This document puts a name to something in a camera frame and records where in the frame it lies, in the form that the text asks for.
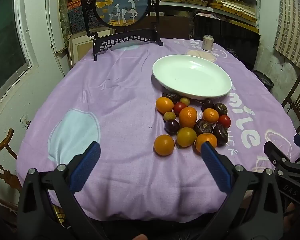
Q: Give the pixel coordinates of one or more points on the black flat panel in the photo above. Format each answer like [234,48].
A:
[230,35]

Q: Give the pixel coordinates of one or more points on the carved wooden chair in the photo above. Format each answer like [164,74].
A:
[5,177]

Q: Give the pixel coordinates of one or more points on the wall outlet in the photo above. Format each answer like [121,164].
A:
[25,122]

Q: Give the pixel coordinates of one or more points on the checked hanging cloth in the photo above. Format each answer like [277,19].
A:
[292,25]

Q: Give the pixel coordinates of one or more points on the dark wooden chair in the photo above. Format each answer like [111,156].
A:
[296,92]

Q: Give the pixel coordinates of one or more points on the beige drink can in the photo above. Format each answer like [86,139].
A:
[208,42]

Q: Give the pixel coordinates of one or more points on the small tan fruit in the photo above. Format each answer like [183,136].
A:
[169,116]

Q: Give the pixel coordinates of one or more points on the window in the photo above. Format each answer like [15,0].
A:
[5,42]

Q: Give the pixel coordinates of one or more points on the round deer screen black stand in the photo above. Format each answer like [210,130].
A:
[122,2]

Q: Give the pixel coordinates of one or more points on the wrinkled dark passion fruit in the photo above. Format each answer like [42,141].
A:
[220,134]
[203,127]
[171,96]
[221,108]

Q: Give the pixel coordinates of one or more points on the small yellow-green fruit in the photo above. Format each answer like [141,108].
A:
[184,100]

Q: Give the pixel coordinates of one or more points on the large orange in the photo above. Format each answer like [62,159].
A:
[187,117]

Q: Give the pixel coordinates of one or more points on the white oval plate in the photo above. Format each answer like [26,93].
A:
[192,76]

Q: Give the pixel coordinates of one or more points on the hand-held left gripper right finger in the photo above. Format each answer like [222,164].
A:
[215,165]

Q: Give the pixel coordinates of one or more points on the red tomato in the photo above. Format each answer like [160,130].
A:
[180,108]
[224,121]

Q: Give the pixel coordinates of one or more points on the purple printed tablecloth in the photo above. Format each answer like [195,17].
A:
[115,92]

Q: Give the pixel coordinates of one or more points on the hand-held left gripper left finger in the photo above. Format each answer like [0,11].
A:
[86,165]

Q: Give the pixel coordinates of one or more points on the black wheel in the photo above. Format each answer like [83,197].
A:
[266,81]

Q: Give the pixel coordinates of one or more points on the yellowish orange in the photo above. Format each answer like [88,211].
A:
[186,136]

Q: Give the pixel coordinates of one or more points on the smooth purple passion fruit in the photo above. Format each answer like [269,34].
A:
[171,126]
[207,103]

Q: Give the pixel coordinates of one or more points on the stack of colourful paintings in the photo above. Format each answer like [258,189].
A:
[76,15]

